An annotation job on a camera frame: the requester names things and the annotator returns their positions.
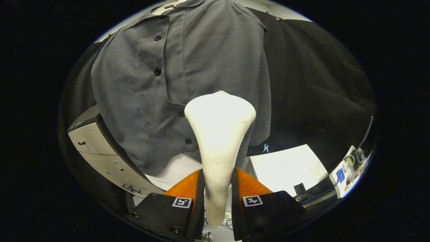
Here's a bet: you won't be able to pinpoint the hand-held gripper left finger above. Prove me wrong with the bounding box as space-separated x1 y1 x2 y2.
129 168 205 241

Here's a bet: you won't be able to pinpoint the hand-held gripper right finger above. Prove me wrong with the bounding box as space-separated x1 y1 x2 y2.
231 167 309 242

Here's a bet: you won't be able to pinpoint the white garment steamer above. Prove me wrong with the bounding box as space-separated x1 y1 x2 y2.
184 91 256 226

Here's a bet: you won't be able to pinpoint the grey button shirt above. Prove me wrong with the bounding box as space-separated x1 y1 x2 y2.
91 0 272 177

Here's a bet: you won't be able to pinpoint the white mannequin torso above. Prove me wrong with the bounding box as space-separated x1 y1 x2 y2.
144 0 204 192

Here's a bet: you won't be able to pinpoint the plain white table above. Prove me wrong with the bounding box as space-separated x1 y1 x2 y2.
249 144 329 197

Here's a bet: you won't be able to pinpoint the cluttered white desk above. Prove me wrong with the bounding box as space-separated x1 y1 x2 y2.
329 145 372 199

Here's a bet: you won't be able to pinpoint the grey cabinet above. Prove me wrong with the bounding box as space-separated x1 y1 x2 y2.
67 105 165 198

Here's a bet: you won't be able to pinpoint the black backdrop cloth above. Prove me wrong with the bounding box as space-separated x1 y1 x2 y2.
59 8 377 215

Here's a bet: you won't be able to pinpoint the tangled black cables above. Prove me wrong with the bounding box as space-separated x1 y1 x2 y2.
223 211 234 231

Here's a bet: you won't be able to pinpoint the blue cable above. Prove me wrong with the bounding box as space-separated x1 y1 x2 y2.
300 179 340 204

